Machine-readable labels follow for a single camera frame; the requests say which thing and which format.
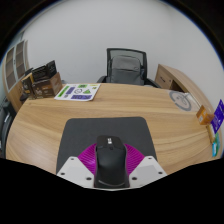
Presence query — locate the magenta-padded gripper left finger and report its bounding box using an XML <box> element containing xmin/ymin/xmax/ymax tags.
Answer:
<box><xmin>56</xmin><ymin>142</ymin><xmax>98</xmax><ymax>189</ymax></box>

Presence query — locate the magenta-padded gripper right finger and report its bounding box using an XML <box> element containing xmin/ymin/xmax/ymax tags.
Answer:
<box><xmin>123</xmin><ymin>143</ymin><xmax>168</xmax><ymax>189</ymax></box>

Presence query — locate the black computer mouse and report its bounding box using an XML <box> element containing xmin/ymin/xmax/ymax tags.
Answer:
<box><xmin>93</xmin><ymin>134</ymin><xmax>131</xmax><ymax>189</ymax></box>

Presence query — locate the dark grey mouse pad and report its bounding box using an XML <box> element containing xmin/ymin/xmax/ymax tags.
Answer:
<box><xmin>55</xmin><ymin>116</ymin><xmax>158</xmax><ymax>175</ymax></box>

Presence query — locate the white green purple leaflet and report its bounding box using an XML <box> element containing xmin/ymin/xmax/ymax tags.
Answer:
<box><xmin>54</xmin><ymin>83</ymin><xmax>102</xmax><ymax>102</ymax></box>

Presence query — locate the orange-brown wooden box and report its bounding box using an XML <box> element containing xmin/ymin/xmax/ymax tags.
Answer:
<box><xmin>195</xmin><ymin>104</ymin><xmax>215</xmax><ymax>126</ymax></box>

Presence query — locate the black padded chair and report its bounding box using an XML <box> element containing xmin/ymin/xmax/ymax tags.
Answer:
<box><xmin>0</xmin><ymin>99</ymin><xmax>17</xmax><ymax>158</ymax></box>

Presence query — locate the white paper sheet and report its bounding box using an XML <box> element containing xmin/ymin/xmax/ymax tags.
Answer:
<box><xmin>186</xmin><ymin>92</ymin><xmax>203</xmax><ymax>108</ymax></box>

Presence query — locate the large brown cardboard box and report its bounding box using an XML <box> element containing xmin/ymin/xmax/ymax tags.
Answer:
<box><xmin>32</xmin><ymin>72</ymin><xmax>63</xmax><ymax>100</ymax></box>

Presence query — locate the purple pouch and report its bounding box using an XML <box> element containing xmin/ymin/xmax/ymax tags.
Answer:
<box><xmin>210</xmin><ymin>98</ymin><xmax>224</xmax><ymax>135</ymax></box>

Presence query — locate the wooden side desk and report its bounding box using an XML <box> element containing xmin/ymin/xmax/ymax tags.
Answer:
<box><xmin>154</xmin><ymin>63</ymin><xmax>214</xmax><ymax>111</ymax></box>

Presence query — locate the grey backpack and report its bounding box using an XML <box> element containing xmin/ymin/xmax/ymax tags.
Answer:
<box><xmin>109</xmin><ymin>55</ymin><xmax>145</xmax><ymax>86</ymax></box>

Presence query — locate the black box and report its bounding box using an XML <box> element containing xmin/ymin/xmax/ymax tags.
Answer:
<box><xmin>31</xmin><ymin>60</ymin><xmax>57</xmax><ymax>83</ymax></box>

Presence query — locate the black mesh office chair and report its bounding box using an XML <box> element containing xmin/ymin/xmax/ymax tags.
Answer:
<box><xmin>96</xmin><ymin>47</ymin><xmax>162</xmax><ymax>89</ymax></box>

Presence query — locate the wooden shelf unit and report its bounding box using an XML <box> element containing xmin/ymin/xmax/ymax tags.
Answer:
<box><xmin>2</xmin><ymin>39</ymin><xmax>31</xmax><ymax>111</ymax></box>

